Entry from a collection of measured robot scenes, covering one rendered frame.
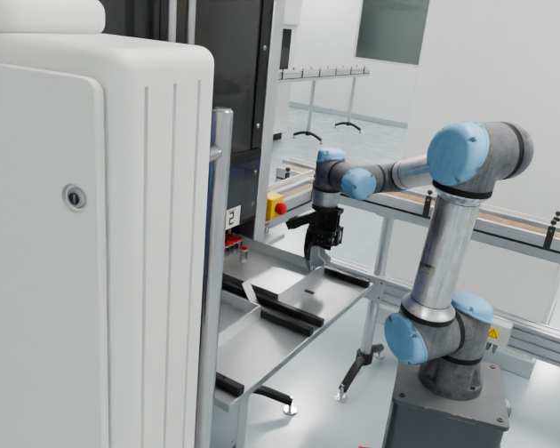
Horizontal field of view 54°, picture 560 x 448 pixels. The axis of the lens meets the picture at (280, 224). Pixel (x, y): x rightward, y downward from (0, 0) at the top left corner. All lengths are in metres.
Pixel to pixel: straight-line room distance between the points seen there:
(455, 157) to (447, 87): 1.80
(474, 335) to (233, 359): 0.54
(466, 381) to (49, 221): 1.09
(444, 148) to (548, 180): 1.75
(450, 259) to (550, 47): 1.74
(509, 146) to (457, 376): 0.56
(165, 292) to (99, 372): 0.10
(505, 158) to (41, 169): 0.85
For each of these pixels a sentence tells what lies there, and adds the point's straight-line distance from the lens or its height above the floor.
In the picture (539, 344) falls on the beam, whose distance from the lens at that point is 2.42.
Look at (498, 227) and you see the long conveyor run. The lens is 2.26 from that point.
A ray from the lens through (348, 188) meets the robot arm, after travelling 1.38.
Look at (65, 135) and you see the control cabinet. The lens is 0.48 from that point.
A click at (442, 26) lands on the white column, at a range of 2.87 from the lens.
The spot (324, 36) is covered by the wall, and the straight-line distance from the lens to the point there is 10.49.
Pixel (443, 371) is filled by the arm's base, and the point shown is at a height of 0.85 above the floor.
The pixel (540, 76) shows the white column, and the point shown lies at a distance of 2.78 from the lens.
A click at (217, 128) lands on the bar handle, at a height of 1.46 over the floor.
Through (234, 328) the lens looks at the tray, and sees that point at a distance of 1.31.
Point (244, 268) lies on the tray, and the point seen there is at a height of 0.88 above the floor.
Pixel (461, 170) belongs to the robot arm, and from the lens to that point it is 1.06.
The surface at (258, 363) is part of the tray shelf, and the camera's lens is 1.24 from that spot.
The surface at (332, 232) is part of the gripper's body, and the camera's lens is 1.51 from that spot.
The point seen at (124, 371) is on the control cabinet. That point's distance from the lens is 0.57.
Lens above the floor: 1.58
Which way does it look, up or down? 20 degrees down
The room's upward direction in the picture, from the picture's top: 6 degrees clockwise
